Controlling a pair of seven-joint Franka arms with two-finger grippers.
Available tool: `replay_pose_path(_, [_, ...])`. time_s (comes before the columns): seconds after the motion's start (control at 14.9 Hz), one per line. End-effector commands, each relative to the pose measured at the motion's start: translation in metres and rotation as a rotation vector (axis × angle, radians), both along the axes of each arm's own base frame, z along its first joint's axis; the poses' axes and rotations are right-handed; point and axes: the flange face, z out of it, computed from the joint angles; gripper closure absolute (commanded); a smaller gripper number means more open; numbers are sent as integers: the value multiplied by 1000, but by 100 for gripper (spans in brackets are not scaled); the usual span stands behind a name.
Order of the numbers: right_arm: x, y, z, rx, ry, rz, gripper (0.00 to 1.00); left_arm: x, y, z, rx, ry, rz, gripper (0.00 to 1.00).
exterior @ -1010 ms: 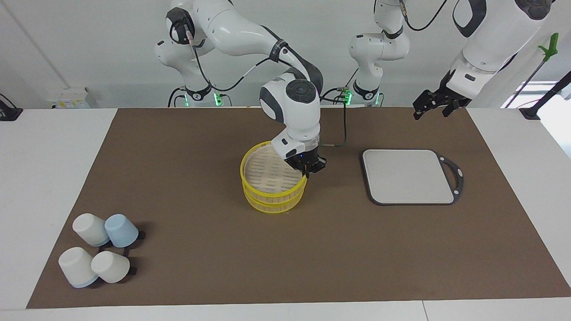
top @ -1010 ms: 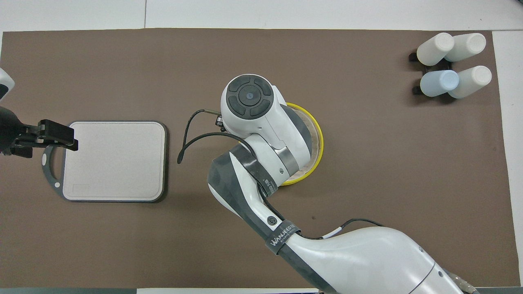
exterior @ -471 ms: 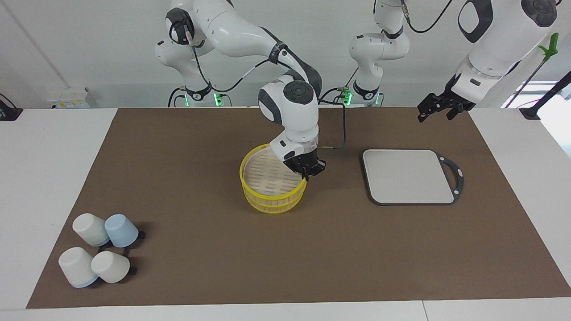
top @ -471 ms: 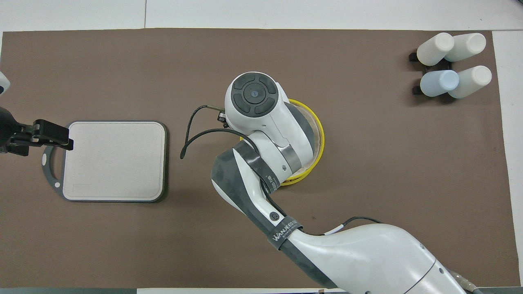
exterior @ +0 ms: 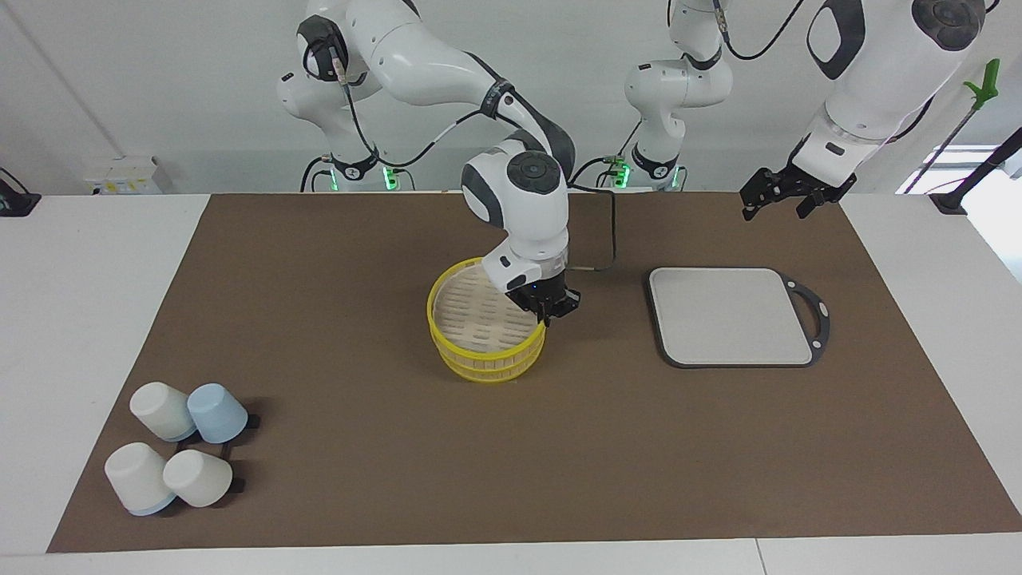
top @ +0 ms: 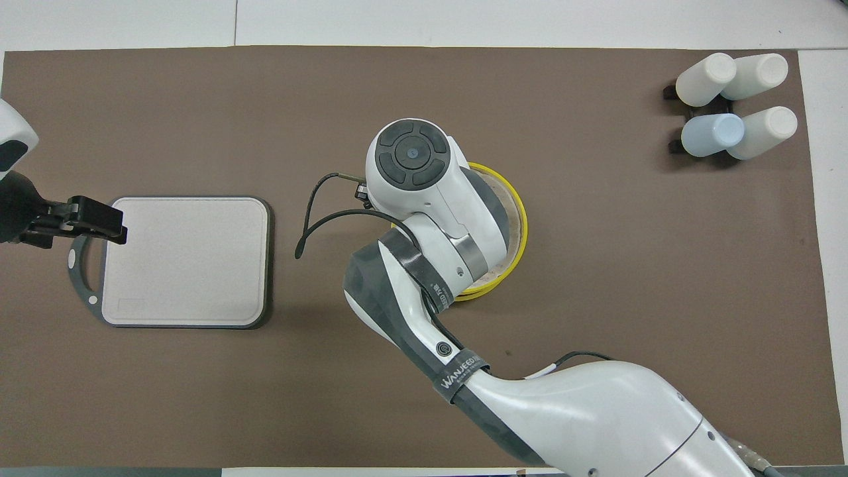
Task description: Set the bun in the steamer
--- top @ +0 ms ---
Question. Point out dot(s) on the white cutting board grey rim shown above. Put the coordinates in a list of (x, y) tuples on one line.
[(192, 265)]

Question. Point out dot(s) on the white plastic cup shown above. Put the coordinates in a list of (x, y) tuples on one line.
[(765, 132), (703, 81)]

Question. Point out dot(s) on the yellow rimmed round bowl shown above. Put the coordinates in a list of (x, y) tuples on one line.
[(515, 218)]

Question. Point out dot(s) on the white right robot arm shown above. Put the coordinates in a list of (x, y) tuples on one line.
[(563, 411)]

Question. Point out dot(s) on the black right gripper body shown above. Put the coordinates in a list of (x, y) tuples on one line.
[(362, 193)]

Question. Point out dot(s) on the brown table mat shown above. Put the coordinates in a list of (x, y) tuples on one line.
[(596, 265)]

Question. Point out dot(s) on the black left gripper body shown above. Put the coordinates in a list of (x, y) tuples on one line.
[(26, 212)]

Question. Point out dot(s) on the light blue bottle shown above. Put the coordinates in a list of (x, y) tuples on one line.
[(714, 134)]

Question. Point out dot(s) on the white cup with blue rim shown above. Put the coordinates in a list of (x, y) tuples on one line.
[(758, 74)]

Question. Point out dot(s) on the black cup rack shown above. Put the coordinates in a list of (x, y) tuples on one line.
[(676, 146), (670, 91)]

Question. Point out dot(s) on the yellow bamboo steamer base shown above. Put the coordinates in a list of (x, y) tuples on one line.
[(478, 296)]

